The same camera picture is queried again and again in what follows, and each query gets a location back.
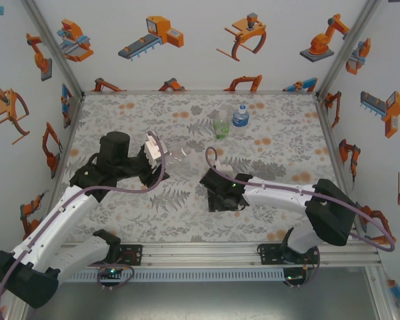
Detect white slotted cable duct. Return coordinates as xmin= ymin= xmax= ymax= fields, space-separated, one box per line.
xmin=63 ymin=269 xmax=285 ymax=283

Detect floral grey tablecloth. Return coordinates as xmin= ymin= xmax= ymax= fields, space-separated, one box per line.
xmin=41 ymin=94 xmax=359 ymax=243

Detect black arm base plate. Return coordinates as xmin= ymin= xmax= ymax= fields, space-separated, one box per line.
xmin=259 ymin=242 xmax=322 ymax=266
xmin=116 ymin=244 xmax=144 ymax=267

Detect slim aluminium table rail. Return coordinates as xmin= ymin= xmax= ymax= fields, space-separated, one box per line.
xmin=23 ymin=95 xmax=86 ymax=246
xmin=315 ymin=96 xmax=367 ymax=241
xmin=82 ymin=89 xmax=318 ymax=97

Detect blue label Pocari bottle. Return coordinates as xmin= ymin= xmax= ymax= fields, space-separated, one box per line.
xmin=232 ymin=103 xmax=251 ymax=134

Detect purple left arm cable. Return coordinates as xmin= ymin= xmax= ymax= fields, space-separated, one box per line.
xmin=0 ymin=131 xmax=169 ymax=320

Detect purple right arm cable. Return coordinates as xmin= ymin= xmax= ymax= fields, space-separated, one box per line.
xmin=205 ymin=146 xmax=396 ymax=290

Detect green label plastic bottle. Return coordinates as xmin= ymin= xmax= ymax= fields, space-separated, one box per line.
xmin=212 ymin=111 xmax=230 ymax=140

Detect aluminium frame leg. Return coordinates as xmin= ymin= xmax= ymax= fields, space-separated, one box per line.
xmin=365 ymin=266 xmax=399 ymax=320

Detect grey metal panel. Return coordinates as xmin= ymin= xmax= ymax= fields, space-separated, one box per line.
xmin=29 ymin=281 xmax=379 ymax=320

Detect clear unlabelled plastic bottle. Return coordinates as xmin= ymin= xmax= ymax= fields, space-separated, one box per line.
xmin=166 ymin=145 xmax=201 ymax=164

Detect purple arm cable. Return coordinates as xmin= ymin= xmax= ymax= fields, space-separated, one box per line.
xmin=0 ymin=131 xmax=169 ymax=320
xmin=205 ymin=146 xmax=396 ymax=290

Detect aluminium corner post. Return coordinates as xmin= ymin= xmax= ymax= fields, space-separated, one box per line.
xmin=315 ymin=0 xmax=386 ymax=99
xmin=19 ymin=0 xmax=86 ymax=97

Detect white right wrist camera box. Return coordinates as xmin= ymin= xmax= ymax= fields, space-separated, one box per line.
xmin=214 ymin=161 xmax=234 ymax=174

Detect wide grooved aluminium rail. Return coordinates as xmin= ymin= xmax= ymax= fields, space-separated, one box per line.
xmin=19 ymin=242 xmax=383 ymax=268

